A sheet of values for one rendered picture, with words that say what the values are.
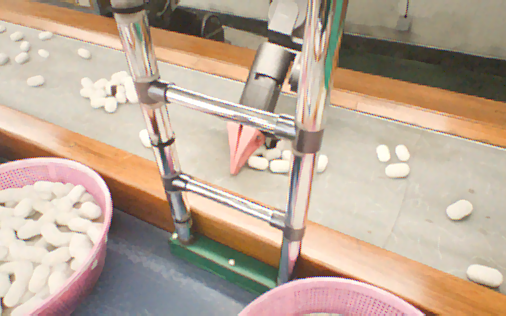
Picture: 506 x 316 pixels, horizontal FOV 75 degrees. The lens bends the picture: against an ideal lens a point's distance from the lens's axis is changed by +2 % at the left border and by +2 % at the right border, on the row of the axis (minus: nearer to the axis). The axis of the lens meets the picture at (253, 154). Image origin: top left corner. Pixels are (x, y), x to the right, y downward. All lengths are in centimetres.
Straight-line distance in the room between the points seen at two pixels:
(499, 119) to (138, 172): 62
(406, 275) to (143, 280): 34
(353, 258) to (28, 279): 39
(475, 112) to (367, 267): 41
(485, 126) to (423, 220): 25
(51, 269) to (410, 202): 49
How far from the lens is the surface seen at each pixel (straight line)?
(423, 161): 60
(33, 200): 58
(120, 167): 53
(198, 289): 49
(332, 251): 42
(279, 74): 50
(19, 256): 52
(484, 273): 48
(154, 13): 115
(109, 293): 52
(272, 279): 45
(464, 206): 53
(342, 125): 63
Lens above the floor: 112
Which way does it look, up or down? 43 degrees down
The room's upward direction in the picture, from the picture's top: straight up
